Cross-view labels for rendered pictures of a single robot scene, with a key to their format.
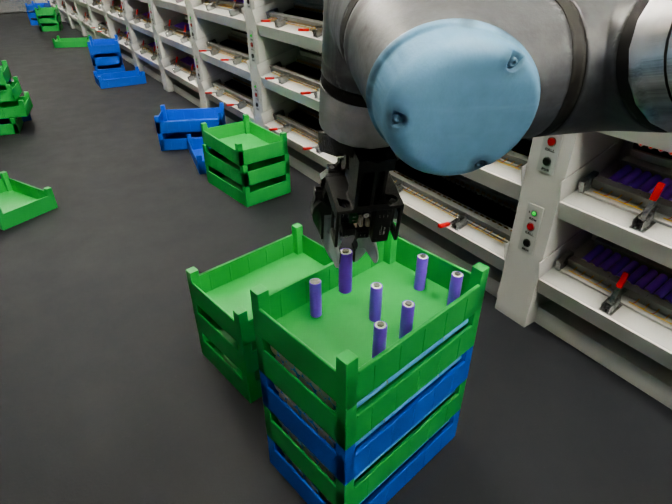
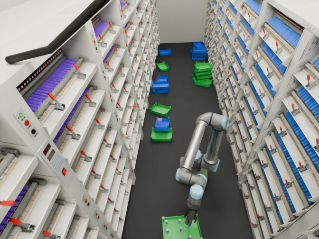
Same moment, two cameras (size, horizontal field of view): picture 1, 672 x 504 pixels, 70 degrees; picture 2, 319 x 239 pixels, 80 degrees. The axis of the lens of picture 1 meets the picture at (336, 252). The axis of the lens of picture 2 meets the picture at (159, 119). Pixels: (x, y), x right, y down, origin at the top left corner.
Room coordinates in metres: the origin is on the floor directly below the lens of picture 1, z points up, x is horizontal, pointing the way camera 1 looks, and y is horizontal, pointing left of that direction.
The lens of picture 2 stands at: (1.02, 0.20, 2.08)
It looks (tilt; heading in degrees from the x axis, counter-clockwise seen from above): 43 degrees down; 222
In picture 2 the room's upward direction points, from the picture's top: 5 degrees counter-clockwise
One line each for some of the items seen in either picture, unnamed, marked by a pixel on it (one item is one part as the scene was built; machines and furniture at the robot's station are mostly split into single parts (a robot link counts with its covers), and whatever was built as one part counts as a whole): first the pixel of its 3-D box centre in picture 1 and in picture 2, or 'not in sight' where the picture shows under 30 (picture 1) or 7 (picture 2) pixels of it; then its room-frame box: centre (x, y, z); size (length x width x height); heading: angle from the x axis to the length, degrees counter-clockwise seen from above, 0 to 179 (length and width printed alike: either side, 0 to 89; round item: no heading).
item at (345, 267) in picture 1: (345, 270); not in sight; (0.53, -0.01, 0.44); 0.02 x 0.02 x 0.06
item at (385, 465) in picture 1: (367, 406); not in sight; (0.58, -0.06, 0.12); 0.30 x 0.20 x 0.08; 133
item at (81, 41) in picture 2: not in sight; (108, 129); (0.44, -0.92, 0.91); 0.20 x 0.09 x 1.81; 124
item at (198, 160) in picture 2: not in sight; (194, 158); (-0.14, -0.34, 0.29); 0.17 x 0.15 x 0.18; 103
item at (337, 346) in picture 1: (372, 299); (181, 229); (0.58, -0.06, 0.36); 0.30 x 0.20 x 0.08; 133
